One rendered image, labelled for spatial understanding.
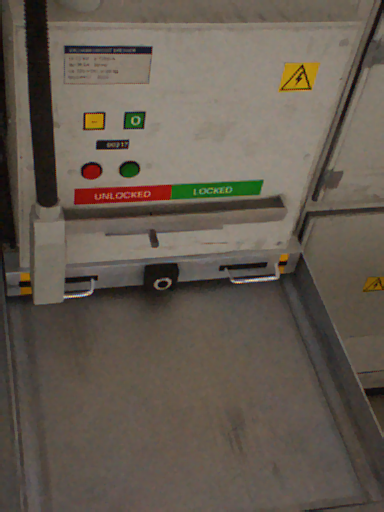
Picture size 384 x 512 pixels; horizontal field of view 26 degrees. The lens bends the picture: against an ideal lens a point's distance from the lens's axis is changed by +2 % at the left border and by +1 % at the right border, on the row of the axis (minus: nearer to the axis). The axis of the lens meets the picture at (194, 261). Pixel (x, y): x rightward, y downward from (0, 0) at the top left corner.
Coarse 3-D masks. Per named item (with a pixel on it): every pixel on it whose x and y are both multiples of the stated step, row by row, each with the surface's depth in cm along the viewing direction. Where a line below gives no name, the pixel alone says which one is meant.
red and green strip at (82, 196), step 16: (80, 192) 131; (96, 192) 131; (112, 192) 132; (128, 192) 133; (144, 192) 134; (160, 192) 135; (176, 192) 135; (192, 192) 136; (208, 192) 137; (224, 192) 138; (240, 192) 139; (256, 192) 140
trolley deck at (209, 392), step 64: (0, 320) 142; (64, 320) 144; (128, 320) 146; (192, 320) 148; (256, 320) 150; (0, 384) 134; (64, 384) 135; (128, 384) 137; (192, 384) 139; (256, 384) 141; (0, 448) 126; (64, 448) 128; (128, 448) 129; (192, 448) 131; (256, 448) 132; (320, 448) 134
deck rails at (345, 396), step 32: (0, 224) 157; (0, 256) 143; (0, 288) 146; (288, 288) 156; (320, 320) 148; (320, 352) 147; (32, 384) 134; (320, 384) 143; (352, 384) 138; (32, 416) 130; (352, 416) 139; (32, 448) 127; (352, 448) 135; (32, 480) 123
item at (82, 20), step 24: (48, 0) 112; (120, 0) 114; (144, 0) 115; (168, 0) 116; (192, 0) 117; (216, 0) 118; (240, 0) 119; (264, 0) 120; (288, 0) 121; (312, 0) 122; (336, 0) 123; (24, 24) 107; (48, 24) 108; (72, 24) 109; (96, 24) 109; (120, 24) 110; (144, 24) 111; (168, 24) 112; (192, 24) 113; (216, 24) 113; (240, 24) 114; (264, 24) 115; (288, 24) 116; (312, 24) 117; (336, 24) 118; (360, 24) 119; (0, 96) 161; (312, 168) 139; (288, 240) 151
